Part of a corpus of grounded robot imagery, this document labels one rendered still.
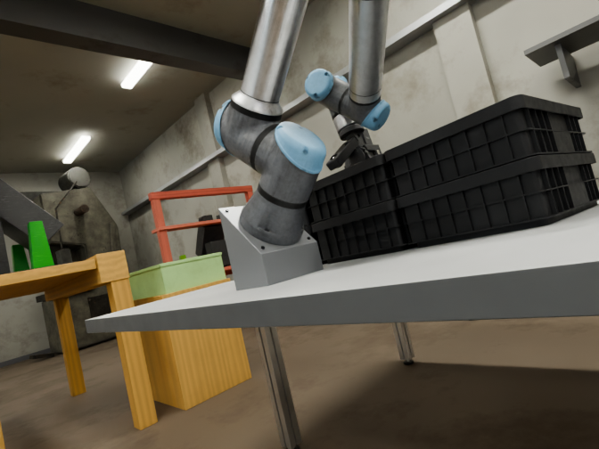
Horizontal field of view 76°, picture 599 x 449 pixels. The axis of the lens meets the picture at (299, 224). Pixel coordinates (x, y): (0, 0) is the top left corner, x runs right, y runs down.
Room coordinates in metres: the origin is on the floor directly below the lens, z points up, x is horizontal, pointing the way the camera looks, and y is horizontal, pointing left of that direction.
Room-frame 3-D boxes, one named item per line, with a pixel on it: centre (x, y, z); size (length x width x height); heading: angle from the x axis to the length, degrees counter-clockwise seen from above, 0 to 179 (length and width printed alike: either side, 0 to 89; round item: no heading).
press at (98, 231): (6.69, 4.10, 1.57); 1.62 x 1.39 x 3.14; 135
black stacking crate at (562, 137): (0.88, -0.47, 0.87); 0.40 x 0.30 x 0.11; 130
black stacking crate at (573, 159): (0.88, -0.47, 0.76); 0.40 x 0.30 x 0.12; 130
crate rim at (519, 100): (0.88, -0.47, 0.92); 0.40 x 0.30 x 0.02; 130
